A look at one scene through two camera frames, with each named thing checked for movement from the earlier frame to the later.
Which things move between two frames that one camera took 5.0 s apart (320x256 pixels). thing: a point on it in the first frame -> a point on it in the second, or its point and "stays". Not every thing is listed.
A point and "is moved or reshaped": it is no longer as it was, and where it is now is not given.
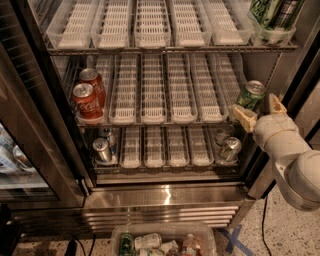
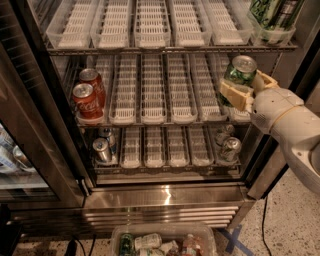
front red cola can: (86, 101) stays
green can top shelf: (264, 11) stays
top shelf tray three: (152, 27) stays
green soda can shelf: (251, 95) is moved or reshaped
